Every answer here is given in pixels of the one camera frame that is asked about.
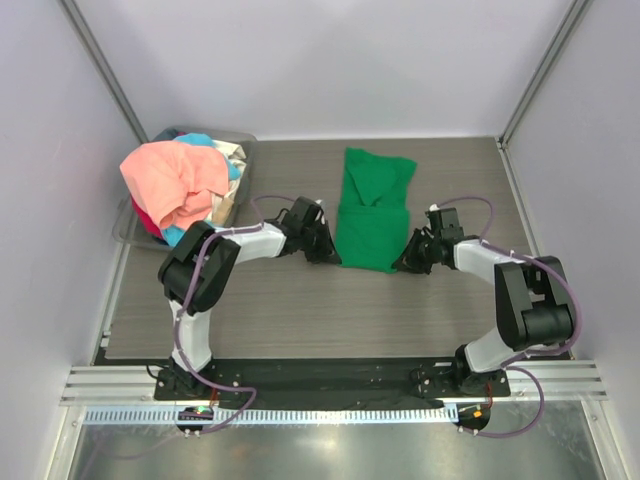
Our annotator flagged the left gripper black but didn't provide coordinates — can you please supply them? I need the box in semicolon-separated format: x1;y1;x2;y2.
300;220;342;265

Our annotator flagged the green t shirt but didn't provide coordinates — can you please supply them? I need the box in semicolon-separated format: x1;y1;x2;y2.
335;147;417;273

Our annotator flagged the grey plastic bin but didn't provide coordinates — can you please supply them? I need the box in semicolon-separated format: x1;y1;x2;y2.
112;126;258;251

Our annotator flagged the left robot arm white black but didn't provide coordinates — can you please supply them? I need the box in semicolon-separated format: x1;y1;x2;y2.
154;196;341;400

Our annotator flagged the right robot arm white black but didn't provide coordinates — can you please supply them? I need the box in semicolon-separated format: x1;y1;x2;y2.
393;205;582;396

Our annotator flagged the beige t shirt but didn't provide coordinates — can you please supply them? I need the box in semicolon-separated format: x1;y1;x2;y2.
205;197;234;227

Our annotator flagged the white t shirt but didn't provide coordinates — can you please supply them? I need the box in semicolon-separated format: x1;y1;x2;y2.
214;140;247;199

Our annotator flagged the pink t shirt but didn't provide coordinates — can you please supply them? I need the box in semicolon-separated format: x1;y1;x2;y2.
120;141;229;230

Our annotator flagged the red t shirt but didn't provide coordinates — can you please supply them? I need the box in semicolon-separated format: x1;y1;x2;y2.
131;199;162;239

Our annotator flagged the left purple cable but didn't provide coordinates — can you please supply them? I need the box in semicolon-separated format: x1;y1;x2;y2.
171;194;296;432

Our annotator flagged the purple cable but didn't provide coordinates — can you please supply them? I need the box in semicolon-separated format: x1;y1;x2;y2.
171;194;296;432
434;196;584;439

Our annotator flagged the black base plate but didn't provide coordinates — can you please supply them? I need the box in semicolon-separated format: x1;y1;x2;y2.
155;357;511;401

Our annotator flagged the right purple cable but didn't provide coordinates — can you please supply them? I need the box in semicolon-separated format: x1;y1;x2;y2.
434;196;584;439

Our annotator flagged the white slotted cable duct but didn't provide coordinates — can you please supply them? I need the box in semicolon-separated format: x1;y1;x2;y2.
84;404;458;427

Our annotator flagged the aluminium frame rail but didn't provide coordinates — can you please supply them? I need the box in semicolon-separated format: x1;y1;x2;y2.
61;359;608;404

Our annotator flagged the right aluminium corner post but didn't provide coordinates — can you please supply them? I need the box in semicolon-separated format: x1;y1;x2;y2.
496;0;592;150

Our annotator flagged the aluminium corner post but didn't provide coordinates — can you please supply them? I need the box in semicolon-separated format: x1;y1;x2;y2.
58;0;148;143
496;0;592;150

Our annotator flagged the left aluminium corner post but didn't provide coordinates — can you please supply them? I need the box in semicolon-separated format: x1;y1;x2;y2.
58;0;148;143

